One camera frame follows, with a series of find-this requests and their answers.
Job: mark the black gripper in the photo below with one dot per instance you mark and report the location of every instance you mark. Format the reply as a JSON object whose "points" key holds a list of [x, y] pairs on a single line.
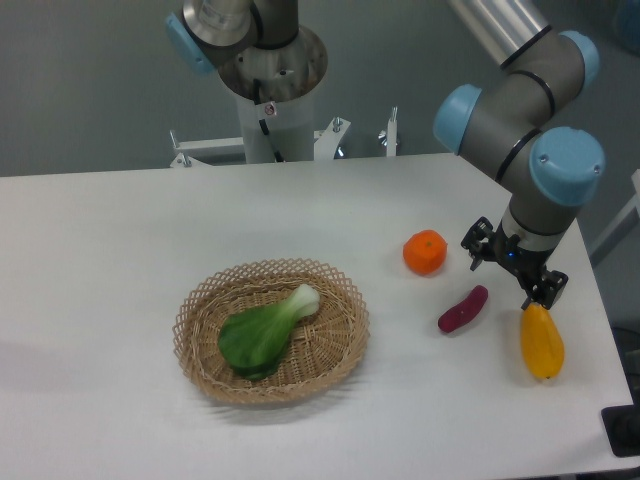
{"points": [[542, 287]]}

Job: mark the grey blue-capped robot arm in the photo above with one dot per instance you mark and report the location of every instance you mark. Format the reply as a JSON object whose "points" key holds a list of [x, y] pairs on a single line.
{"points": [[273, 65]]}

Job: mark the purple sweet potato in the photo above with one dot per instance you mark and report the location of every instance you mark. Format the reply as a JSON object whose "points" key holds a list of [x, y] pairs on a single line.
{"points": [[465, 311]]}

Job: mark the yellow bell pepper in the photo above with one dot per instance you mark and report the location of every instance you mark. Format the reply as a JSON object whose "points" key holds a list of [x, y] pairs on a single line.
{"points": [[542, 347]]}

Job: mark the orange tangerine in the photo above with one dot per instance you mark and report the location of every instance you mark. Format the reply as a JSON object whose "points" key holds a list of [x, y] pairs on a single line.
{"points": [[425, 252]]}

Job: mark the black device at table edge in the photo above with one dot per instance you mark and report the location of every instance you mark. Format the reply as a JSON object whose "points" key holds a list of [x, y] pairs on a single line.
{"points": [[622, 428]]}

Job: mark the woven wicker basket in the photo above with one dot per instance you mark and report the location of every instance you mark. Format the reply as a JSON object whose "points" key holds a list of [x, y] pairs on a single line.
{"points": [[323, 348]]}

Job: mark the green bok choy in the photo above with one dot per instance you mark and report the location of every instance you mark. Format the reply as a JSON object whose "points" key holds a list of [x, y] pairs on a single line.
{"points": [[254, 341]]}

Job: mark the white frame at right edge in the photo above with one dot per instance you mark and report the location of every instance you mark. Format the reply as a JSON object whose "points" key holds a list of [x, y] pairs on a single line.
{"points": [[618, 228]]}

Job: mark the white metal mounting frame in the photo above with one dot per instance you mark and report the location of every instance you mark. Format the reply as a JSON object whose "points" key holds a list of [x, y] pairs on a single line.
{"points": [[210, 148]]}

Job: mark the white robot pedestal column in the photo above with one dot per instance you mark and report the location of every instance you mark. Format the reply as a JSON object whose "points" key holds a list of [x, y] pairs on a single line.
{"points": [[277, 131]]}

